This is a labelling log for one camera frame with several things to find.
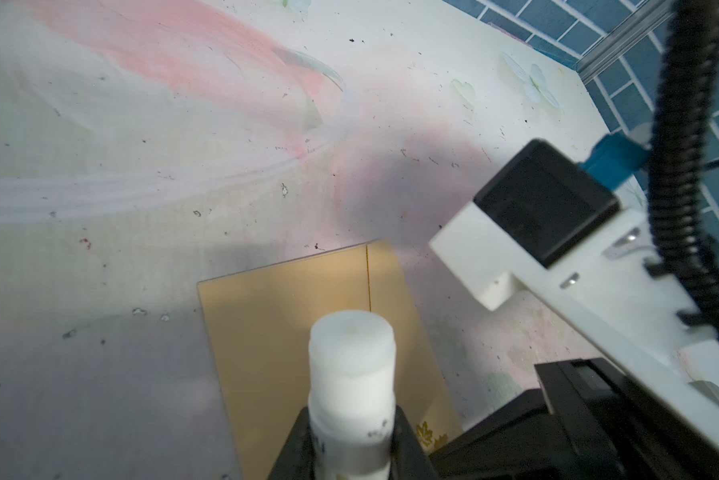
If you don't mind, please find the white glue stick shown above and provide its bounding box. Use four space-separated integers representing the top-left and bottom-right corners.
307 310 397 479

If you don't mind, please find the yellow envelope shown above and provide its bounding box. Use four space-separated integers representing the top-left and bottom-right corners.
198 241 463 479

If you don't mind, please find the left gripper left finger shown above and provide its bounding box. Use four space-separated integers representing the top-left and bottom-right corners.
267 407 314 480

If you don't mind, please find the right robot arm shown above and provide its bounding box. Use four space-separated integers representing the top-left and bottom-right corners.
429 1 719 479

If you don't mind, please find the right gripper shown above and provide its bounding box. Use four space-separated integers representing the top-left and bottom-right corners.
429 358 719 479

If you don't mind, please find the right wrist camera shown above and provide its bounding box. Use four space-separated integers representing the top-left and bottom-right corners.
431 135 719 452

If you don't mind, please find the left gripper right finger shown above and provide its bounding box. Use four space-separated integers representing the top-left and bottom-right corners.
391 406 439 480

